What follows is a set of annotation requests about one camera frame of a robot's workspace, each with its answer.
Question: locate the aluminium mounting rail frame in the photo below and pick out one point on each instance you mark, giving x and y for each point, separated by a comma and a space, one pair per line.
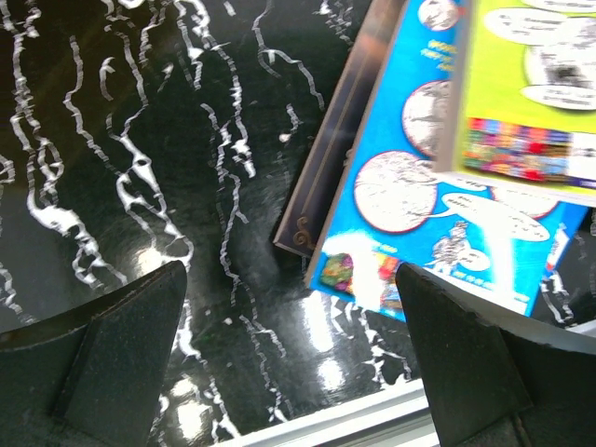
350, 381

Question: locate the lime green comic paperback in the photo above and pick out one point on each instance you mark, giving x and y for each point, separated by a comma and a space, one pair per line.
522, 105

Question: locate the blue comic paperback book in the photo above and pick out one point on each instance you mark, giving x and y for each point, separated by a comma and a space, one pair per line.
392, 207

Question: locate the dark Tale of Two Cities book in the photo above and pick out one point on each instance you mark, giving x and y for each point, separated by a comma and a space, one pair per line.
306, 209

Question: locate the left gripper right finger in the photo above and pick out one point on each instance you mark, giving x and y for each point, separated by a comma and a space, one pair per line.
493, 377

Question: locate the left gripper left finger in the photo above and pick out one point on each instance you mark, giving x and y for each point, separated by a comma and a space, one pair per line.
92, 376

